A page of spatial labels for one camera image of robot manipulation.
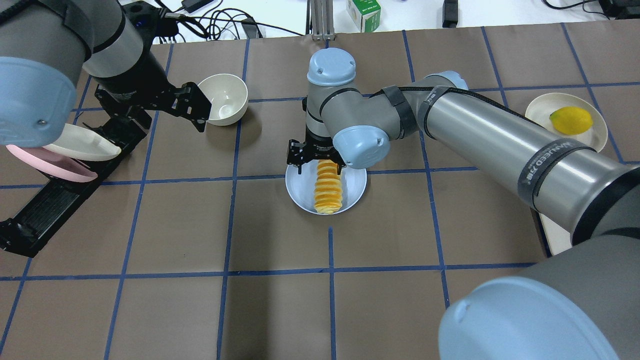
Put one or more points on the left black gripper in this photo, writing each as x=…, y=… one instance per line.
x=134, y=71

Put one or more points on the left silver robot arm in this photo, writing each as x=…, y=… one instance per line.
x=47, y=44

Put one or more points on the green and white box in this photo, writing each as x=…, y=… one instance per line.
x=365, y=14

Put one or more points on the cream bowl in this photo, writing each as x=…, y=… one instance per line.
x=229, y=98

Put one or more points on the yellow lemon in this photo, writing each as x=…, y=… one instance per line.
x=571, y=120

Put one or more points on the cream plate in rack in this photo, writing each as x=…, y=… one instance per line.
x=83, y=144

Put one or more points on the aluminium frame post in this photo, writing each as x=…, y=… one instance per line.
x=320, y=20

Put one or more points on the black dish rack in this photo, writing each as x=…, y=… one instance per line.
x=27, y=232

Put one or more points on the white rectangular tray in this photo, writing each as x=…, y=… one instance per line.
x=557, y=238

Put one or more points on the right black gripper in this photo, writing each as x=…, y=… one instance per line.
x=316, y=140

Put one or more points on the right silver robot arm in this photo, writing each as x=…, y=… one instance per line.
x=582, y=304

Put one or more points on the cream plate under lemon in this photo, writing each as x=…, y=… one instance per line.
x=541, y=110

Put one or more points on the yellow ridged bread loaf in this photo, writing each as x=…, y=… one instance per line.
x=328, y=191

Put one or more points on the pink plate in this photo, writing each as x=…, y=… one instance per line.
x=54, y=164

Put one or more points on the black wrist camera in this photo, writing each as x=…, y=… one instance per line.
x=152, y=21

